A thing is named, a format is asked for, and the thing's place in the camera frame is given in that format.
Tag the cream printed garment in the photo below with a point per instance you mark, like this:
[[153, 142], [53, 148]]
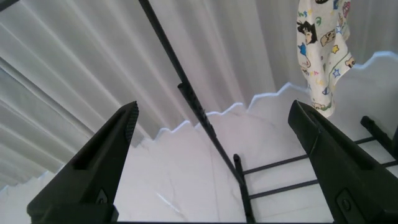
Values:
[[323, 56]]

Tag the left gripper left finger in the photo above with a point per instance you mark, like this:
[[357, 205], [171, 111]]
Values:
[[91, 174]]

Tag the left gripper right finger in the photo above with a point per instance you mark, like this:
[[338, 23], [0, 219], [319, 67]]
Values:
[[335, 180]]

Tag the black clothes rack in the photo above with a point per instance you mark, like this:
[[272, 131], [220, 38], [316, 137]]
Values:
[[168, 49]]

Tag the white curtain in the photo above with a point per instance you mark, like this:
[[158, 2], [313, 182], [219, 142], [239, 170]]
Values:
[[77, 62]]

